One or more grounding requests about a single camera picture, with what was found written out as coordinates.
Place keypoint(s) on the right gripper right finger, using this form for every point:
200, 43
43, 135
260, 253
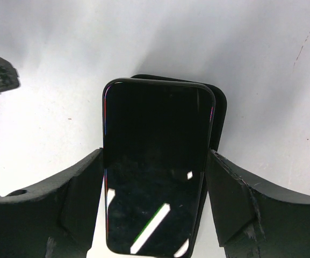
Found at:
254, 217

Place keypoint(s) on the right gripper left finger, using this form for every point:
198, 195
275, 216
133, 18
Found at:
55, 217

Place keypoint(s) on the black smartphone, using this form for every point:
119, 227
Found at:
156, 136

